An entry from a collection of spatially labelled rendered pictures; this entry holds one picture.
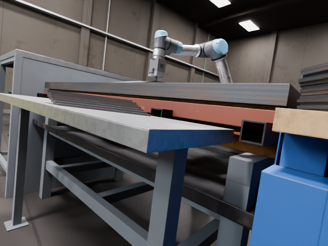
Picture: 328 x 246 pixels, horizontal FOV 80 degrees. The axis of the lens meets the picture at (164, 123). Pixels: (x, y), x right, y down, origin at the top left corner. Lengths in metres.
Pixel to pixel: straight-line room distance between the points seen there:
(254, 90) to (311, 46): 12.71
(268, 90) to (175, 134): 0.29
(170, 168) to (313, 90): 0.24
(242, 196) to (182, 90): 0.34
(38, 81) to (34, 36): 6.61
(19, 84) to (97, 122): 1.40
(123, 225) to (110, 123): 0.67
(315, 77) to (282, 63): 13.03
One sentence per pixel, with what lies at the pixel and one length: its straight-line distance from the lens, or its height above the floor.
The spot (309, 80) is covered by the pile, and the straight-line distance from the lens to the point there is 0.31.
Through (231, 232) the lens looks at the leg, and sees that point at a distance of 0.59.
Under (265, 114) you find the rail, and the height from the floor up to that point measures 0.79.
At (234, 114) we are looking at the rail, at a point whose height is 0.78.
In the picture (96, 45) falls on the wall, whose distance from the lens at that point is 8.92.
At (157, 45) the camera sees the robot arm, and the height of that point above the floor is 1.14.
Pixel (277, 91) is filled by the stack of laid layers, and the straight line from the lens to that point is 0.50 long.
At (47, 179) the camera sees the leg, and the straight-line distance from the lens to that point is 1.74.
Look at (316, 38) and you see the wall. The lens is 13.31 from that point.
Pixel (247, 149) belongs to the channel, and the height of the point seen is 0.68.
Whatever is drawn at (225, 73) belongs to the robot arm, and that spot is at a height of 1.10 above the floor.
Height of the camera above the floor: 0.78
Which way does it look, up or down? 4 degrees down
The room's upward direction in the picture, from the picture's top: 7 degrees clockwise
